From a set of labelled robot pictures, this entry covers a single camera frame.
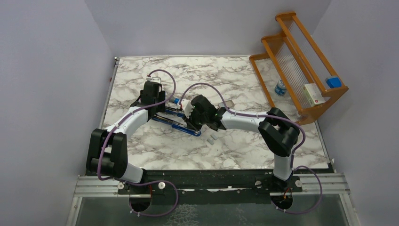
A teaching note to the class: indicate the blue block on rack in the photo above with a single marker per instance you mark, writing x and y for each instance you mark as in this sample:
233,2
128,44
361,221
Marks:
333,82

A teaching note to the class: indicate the staple box tray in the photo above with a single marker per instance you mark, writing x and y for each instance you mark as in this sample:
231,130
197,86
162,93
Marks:
227,103

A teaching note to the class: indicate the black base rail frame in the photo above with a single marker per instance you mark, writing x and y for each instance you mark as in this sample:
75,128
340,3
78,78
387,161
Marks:
167,187

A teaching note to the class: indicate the white red carton box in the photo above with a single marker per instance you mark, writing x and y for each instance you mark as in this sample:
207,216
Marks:
313,94

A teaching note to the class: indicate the blue lidded small jar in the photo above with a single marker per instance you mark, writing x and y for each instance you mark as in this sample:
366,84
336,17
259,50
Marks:
280,88

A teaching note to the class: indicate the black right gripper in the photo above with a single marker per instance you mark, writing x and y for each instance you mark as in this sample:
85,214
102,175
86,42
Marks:
189,121

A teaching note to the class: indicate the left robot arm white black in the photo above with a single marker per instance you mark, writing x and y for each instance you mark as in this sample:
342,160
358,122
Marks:
107,152

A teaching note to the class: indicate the blue black stapler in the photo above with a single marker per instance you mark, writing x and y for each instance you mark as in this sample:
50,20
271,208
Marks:
174,111

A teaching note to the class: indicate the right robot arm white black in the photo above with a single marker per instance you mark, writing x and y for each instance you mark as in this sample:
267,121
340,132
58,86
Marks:
278,132

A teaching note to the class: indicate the orange wooden tiered rack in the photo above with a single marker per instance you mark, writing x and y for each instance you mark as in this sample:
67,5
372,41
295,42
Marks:
298,60

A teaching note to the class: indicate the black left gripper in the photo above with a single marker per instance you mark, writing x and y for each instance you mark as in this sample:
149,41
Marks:
161,95

